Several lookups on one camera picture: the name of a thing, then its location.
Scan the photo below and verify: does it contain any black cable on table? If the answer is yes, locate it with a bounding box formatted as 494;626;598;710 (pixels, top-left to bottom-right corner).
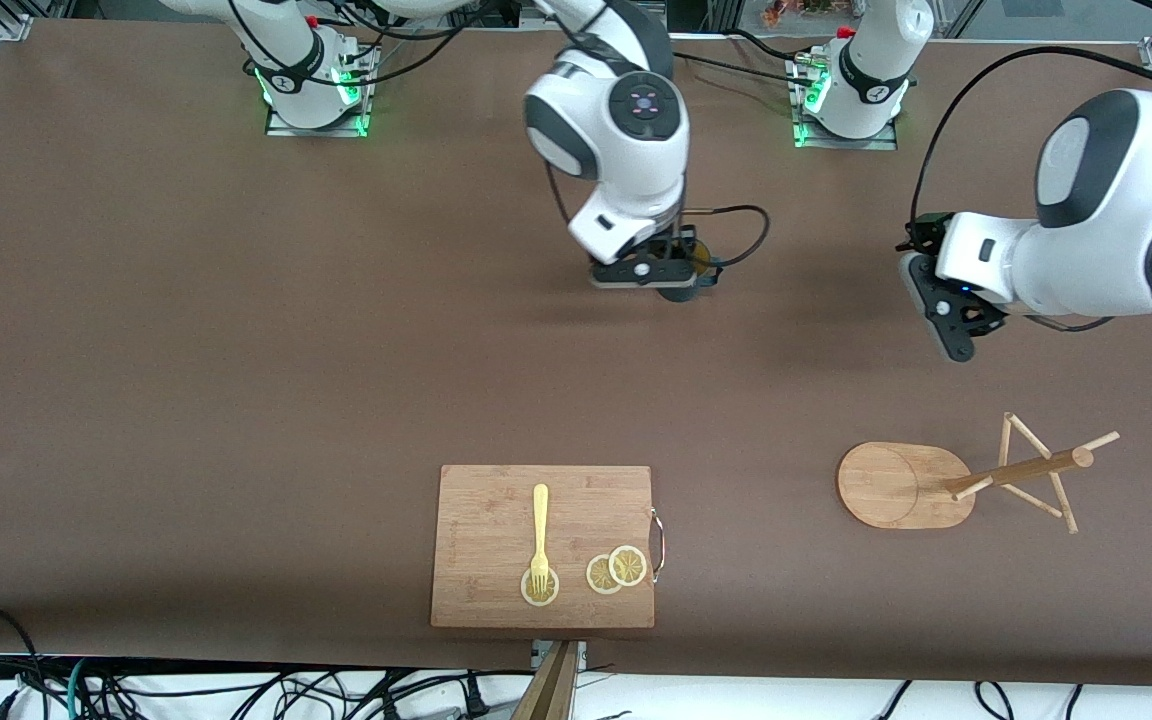
671;27;823;91

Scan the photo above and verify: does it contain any wooden mug rack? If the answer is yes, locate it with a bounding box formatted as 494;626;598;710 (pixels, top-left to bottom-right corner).
836;411;1122;535

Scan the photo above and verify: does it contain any yellow plastic fork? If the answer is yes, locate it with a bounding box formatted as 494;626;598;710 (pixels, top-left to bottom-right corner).
530;484;552;593

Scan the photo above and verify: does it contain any teal cable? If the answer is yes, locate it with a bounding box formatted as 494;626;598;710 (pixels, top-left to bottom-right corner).
63;657;94;720

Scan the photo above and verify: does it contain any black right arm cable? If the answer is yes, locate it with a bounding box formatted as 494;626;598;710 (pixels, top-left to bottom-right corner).
226;0;771;273

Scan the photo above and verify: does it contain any wooden cutting board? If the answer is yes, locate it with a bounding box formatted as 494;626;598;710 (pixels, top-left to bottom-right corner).
430;464;666;630

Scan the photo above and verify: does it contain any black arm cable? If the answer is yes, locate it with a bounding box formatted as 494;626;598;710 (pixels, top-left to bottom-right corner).
910;0;1152;333
226;0;771;273

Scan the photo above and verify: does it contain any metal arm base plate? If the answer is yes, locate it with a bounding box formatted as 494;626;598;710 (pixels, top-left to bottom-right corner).
792;52;900;152
264;42;374;139

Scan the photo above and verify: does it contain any wooden post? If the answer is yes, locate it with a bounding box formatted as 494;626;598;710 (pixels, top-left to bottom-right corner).
510;640;578;720

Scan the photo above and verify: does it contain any lemon slice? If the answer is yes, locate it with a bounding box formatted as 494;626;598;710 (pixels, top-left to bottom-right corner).
585;553;626;596
608;544;649;588
520;566;561;608

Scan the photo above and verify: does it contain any small metal bracket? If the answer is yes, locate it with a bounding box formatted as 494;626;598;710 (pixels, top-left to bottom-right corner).
530;639;589;673

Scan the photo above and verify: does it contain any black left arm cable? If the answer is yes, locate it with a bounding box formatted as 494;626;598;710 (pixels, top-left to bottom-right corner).
910;0;1152;333

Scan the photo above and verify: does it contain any teal cup yellow inside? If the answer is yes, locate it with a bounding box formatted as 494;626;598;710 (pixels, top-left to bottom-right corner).
657;236;724;304

